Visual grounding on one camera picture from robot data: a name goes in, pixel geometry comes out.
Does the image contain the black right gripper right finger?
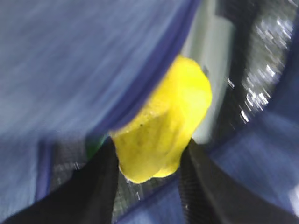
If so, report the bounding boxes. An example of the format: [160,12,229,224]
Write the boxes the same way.
[179,140,299,224]

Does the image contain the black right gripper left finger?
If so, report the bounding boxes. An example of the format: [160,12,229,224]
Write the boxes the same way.
[4,137,119,224]

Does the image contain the green cucumber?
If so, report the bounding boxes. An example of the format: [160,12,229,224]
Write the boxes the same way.
[85,135,106,161]

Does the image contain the yellow toy fruit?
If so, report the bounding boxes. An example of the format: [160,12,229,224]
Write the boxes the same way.
[109,55,212,183]

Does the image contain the navy blue fabric bag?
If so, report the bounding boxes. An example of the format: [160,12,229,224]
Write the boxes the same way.
[0,0,299,224]

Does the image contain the green lidded lunch box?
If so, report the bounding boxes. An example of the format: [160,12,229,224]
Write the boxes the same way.
[181,0,235,145]

